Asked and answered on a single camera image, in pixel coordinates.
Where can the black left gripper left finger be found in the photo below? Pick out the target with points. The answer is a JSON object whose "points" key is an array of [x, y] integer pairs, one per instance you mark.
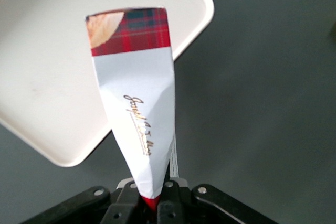
{"points": [[115, 205]]}

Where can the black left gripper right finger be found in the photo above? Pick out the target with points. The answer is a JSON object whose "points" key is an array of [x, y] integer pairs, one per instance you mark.
{"points": [[189, 205]]}

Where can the red tartan cookie box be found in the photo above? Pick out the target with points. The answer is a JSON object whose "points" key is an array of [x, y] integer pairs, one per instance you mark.
{"points": [[136, 90]]}

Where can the white plastic tray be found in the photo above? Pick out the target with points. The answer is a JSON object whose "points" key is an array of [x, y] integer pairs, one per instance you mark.
{"points": [[50, 66]]}

